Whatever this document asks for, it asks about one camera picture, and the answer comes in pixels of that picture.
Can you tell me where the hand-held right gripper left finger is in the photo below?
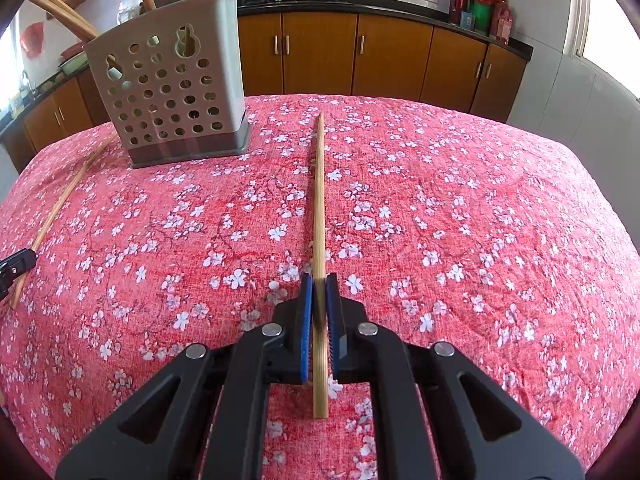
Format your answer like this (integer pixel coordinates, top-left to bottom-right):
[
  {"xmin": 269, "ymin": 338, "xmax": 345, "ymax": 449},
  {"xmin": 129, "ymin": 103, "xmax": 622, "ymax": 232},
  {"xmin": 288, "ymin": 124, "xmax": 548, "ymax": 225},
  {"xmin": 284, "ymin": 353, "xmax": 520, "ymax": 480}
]
[{"xmin": 55, "ymin": 274, "xmax": 315, "ymax": 480}]

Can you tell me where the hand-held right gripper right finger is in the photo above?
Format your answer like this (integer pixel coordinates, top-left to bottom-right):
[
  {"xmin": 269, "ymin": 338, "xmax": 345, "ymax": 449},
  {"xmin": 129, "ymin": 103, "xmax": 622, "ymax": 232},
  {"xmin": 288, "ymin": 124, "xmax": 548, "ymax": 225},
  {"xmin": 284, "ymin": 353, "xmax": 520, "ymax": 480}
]
[{"xmin": 326, "ymin": 271, "xmax": 586, "ymax": 480}]

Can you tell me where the brown wooden side cabinet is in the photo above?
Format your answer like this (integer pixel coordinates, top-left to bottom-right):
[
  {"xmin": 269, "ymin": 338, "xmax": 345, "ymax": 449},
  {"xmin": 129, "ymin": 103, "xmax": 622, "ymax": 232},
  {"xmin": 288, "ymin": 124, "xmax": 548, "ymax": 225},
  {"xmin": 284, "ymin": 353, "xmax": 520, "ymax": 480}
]
[{"xmin": 0, "ymin": 67, "xmax": 117, "ymax": 162}]

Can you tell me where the brown wooden base cabinet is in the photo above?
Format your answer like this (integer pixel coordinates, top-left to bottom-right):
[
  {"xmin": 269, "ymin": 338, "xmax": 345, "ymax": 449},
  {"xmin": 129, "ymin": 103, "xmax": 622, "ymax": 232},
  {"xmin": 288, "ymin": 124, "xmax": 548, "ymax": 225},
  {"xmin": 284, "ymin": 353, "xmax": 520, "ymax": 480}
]
[{"xmin": 237, "ymin": 10, "xmax": 529, "ymax": 124}]

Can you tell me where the red bottle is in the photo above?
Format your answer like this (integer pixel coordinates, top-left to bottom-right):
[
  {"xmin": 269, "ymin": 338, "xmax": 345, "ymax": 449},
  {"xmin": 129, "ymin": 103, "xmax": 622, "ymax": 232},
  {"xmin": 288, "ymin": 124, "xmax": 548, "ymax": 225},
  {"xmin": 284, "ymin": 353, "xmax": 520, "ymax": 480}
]
[{"xmin": 492, "ymin": 2, "xmax": 514, "ymax": 44}]

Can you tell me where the green container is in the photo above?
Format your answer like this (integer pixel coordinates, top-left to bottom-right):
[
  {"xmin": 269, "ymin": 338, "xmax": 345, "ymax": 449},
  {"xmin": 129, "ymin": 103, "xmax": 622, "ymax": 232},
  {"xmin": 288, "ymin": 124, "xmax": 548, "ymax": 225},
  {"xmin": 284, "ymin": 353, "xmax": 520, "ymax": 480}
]
[{"xmin": 472, "ymin": 0, "xmax": 493, "ymax": 35}]

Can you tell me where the green basin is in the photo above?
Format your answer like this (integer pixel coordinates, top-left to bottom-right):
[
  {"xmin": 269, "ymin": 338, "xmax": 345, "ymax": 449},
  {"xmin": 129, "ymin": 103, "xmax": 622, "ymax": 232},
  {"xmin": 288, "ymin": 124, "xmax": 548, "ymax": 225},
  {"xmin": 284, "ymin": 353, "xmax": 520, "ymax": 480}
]
[{"xmin": 57, "ymin": 55, "xmax": 91, "ymax": 77}]

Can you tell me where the red floral tablecloth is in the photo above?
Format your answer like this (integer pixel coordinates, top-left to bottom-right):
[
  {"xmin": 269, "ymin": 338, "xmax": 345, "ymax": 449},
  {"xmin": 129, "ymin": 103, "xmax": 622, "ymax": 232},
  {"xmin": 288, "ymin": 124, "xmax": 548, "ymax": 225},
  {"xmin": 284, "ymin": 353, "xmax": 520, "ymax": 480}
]
[{"xmin": 0, "ymin": 92, "xmax": 640, "ymax": 478}]

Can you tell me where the grey perforated chopstick holder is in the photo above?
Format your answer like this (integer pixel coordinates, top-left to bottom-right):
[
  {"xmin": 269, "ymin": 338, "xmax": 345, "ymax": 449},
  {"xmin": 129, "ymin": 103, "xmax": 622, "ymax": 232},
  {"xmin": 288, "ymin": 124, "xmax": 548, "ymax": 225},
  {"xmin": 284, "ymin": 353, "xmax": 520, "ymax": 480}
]
[{"xmin": 83, "ymin": 0, "xmax": 252, "ymax": 169}]

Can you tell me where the window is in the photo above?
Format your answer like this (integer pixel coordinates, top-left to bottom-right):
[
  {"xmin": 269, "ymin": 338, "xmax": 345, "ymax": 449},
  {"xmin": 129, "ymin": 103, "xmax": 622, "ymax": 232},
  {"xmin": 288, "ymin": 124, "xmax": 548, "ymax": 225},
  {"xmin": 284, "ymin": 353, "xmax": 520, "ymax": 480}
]
[{"xmin": 562, "ymin": 0, "xmax": 640, "ymax": 102}]

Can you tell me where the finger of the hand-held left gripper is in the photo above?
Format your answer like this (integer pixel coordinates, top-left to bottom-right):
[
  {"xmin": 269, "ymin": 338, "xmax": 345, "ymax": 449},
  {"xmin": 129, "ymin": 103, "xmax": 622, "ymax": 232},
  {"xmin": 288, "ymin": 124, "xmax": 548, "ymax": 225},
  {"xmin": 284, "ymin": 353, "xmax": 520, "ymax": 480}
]
[{"xmin": 0, "ymin": 249, "xmax": 38, "ymax": 297}]

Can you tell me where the red wall ornament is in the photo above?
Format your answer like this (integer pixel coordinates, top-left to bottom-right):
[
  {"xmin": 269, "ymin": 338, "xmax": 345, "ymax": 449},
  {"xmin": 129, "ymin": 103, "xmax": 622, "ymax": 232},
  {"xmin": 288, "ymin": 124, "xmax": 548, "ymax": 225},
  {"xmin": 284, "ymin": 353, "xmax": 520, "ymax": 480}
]
[{"xmin": 21, "ymin": 22, "xmax": 46, "ymax": 59}]

